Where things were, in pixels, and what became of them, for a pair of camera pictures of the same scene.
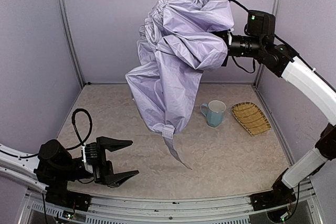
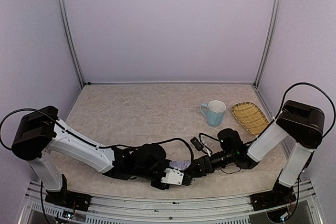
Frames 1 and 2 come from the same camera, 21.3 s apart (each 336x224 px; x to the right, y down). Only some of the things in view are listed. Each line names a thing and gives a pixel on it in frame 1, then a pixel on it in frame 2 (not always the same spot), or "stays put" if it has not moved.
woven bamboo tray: (251, 117) stays put
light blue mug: (214, 112) stays put
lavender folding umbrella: (180, 35) -> (181, 164)
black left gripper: (99, 163) -> (163, 184)
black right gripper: (237, 46) -> (200, 165)
